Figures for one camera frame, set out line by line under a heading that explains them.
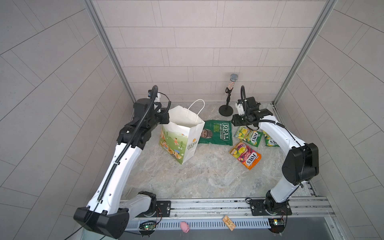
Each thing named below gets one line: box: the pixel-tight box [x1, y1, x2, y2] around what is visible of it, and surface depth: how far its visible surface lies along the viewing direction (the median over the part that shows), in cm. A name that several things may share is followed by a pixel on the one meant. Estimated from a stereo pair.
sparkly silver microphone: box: [227, 73, 239, 90], surface depth 92 cm
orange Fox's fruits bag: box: [229, 142, 262, 170], surface depth 88 cm
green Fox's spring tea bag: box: [235, 126, 264, 148], surface depth 97 cm
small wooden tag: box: [222, 215, 236, 232], surface depth 68 cm
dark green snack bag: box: [198, 120, 233, 146], surface depth 100 cm
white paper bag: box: [159, 99, 206, 165], surface depth 81 cm
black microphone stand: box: [218, 87, 234, 117], surface depth 111 cm
